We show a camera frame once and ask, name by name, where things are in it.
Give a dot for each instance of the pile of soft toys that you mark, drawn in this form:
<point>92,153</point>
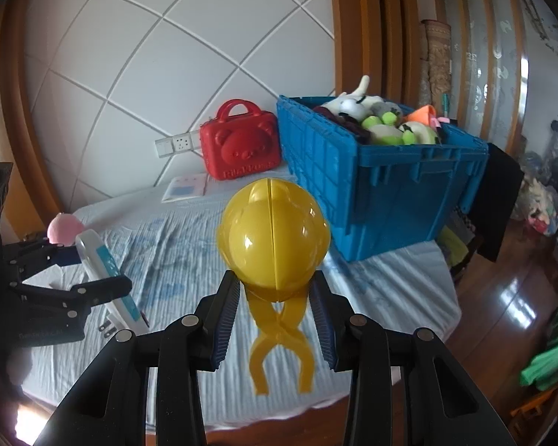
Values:
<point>539,199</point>

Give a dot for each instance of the wall vine decoration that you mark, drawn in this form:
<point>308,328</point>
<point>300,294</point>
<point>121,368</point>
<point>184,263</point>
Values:
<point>548,23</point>

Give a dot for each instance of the small grey plush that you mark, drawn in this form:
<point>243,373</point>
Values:
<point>382,109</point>

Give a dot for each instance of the white wall socket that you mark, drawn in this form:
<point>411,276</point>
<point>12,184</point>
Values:
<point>182,143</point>

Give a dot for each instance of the teal stick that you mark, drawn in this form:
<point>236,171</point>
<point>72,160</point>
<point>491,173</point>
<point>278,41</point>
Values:
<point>444,102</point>

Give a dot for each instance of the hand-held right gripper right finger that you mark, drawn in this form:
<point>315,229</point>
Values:
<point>325,325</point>

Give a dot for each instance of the black hanging cloth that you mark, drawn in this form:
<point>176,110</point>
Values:
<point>500,195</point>

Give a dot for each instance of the pink pig plush orange dress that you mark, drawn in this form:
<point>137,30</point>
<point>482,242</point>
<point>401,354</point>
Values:
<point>421,115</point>

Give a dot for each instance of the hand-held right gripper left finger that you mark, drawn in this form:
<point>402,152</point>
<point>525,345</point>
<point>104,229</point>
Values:
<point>225,320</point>

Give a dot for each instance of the green frog plush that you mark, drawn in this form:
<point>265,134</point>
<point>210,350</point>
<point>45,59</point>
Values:
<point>386,133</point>

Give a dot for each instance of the small white printed box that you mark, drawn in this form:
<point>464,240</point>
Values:
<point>95,251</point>

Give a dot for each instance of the wooden wall trim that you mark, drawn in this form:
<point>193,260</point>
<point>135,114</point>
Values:
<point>353,32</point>
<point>32,172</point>

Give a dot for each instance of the white wall switch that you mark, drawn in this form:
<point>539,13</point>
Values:
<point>164,147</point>

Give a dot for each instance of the blue plastic crate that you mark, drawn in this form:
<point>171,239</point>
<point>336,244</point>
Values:
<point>390,213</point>

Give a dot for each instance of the white goose plush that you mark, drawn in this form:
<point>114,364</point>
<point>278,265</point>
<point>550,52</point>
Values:
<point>348,104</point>

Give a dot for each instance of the light blue bed sheet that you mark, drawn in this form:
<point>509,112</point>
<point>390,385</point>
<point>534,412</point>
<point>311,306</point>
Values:
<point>167,251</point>

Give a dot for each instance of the yellow green cloth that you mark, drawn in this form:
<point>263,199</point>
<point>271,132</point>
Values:
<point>453,246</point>

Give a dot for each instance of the yellow toy figure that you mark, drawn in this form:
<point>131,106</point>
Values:
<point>269,232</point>

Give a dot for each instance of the rolled patterned carpet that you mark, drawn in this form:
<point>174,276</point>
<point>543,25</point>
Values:
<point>435,65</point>

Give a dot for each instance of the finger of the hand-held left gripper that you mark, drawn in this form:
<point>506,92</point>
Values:
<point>97,290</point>
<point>37,253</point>

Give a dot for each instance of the pink round plush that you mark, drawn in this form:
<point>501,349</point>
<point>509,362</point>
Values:
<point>63,227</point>

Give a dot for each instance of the pale exercise notebook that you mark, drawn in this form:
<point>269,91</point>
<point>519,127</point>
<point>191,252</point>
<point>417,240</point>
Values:
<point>186,188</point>

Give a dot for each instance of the wooden frosted glass partition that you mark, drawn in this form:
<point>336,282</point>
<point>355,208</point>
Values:
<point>483,55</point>

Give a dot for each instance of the red bear carry case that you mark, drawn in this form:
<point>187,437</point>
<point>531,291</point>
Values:
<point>242,148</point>

